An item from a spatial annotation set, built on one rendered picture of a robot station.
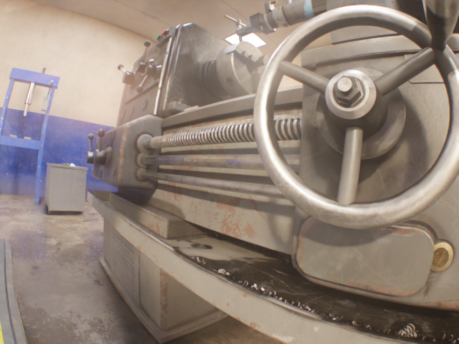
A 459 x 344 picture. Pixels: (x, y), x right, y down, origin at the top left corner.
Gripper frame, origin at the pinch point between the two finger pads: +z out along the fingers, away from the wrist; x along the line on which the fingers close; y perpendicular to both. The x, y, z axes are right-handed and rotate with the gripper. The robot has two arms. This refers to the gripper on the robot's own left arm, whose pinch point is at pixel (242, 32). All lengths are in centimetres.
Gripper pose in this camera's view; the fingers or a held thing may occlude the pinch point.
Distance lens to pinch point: 103.2
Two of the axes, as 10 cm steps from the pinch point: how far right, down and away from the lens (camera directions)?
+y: 1.7, 9.7, 1.7
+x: 6.0, -2.4, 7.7
